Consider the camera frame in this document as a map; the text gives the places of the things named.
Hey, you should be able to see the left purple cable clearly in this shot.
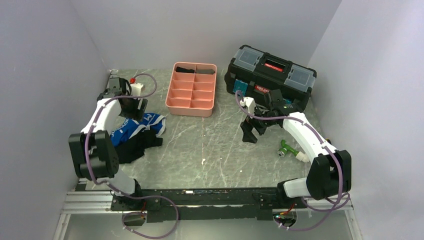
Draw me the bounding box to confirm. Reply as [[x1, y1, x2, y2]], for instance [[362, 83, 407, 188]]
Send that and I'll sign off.
[[83, 73, 180, 240]]

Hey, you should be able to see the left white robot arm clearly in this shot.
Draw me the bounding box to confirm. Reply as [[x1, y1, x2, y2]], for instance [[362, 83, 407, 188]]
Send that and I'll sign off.
[[68, 77, 148, 210]]

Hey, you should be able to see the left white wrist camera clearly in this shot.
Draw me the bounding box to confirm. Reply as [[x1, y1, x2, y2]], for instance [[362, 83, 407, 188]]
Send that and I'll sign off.
[[129, 77, 145, 97]]

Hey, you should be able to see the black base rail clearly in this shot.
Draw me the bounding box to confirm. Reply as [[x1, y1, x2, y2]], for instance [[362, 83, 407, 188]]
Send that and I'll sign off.
[[111, 187, 306, 223]]

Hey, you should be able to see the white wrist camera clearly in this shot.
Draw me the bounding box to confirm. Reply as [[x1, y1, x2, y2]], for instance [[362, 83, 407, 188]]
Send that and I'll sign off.
[[239, 97, 256, 115], [129, 77, 145, 97]]

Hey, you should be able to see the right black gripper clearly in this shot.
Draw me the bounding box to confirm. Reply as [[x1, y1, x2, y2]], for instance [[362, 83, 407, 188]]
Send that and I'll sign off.
[[240, 104, 277, 144]]

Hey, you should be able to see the black underwear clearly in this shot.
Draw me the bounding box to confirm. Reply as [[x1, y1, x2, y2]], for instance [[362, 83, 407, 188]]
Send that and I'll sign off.
[[115, 129, 163, 164]]

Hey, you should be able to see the rolled grey cloth in tray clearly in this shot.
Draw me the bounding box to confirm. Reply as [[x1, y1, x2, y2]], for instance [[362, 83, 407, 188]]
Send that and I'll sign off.
[[195, 69, 216, 75]]

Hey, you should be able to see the black toolbox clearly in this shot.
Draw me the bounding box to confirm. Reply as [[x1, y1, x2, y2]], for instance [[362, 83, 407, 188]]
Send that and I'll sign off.
[[224, 44, 317, 112]]

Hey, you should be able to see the pink divided organizer tray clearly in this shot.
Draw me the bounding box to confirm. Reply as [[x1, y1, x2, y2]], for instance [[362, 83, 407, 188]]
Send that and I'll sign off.
[[165, 62, 218, 117]]

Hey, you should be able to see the green white tool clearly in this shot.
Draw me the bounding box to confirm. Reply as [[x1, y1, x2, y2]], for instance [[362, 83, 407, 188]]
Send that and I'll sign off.
[[277, 139, 310, 163]]

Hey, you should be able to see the blue underwear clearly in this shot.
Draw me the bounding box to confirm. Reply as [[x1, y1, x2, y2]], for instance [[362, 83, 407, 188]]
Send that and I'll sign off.
[[110, 112, 166, 147]]

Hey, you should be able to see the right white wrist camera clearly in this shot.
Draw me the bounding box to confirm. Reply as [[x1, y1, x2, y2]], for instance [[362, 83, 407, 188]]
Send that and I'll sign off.
[[239, 97, 256, 115]]

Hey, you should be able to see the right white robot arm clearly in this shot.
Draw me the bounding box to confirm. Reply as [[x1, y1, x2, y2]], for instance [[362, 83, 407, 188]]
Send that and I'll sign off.
[[235, 89, 352, 208]]

